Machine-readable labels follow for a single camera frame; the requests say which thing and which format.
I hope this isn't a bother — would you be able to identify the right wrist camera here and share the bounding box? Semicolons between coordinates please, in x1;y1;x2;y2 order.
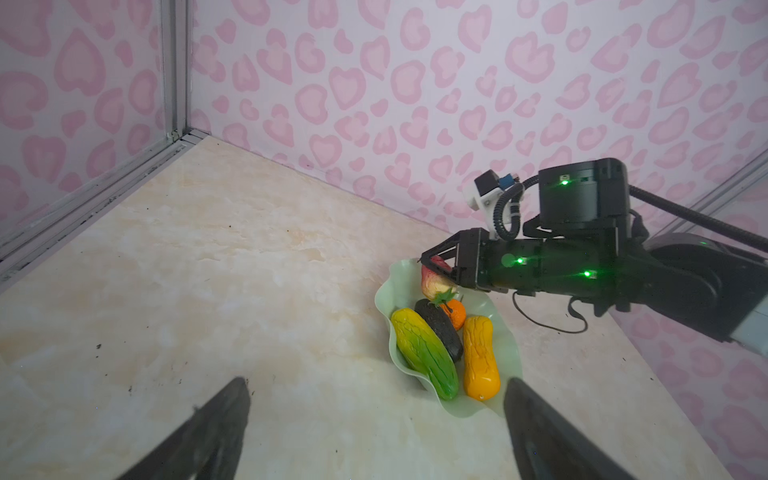
463;170;520;213

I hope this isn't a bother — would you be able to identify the dark fake avocado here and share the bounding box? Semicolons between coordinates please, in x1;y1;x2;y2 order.
415;298;464;363

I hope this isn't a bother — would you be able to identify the green scalloped fruit bowl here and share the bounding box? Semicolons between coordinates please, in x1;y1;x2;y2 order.
375;259;522;419

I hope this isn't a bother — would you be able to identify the yellow orange fake mango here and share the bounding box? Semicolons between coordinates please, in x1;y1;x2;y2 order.
463;316;501;401

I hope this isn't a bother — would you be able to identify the corner aluminium post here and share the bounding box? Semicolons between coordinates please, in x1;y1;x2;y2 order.
160;0;192;143
653;146;768;238

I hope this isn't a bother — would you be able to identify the small fake orange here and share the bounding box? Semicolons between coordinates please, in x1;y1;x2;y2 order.
440;299;467;331

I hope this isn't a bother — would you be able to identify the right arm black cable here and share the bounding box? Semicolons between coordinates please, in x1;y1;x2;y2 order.
491;175;768;254

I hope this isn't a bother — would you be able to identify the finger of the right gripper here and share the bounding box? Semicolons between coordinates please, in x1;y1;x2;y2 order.
419;233;461;282

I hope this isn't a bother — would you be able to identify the red fake strawberry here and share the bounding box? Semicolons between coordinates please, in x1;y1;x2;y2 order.
421;265;461;306

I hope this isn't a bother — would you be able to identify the left corner aluminium post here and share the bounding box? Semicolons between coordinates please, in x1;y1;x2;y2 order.
160;0;192;143

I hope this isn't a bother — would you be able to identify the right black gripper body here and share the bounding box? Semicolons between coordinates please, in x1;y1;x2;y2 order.
454;228;617;300

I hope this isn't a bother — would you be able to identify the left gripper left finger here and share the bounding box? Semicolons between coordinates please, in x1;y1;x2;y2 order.
121;377;251;479

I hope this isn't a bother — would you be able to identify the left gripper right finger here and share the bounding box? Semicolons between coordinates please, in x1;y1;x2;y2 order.
504;378;633;480

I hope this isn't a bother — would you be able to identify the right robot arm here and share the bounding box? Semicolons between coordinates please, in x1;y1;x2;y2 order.
421;158;767;355

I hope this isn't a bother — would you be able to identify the right corner aluminium post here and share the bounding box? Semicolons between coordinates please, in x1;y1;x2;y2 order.
653;146;768;238

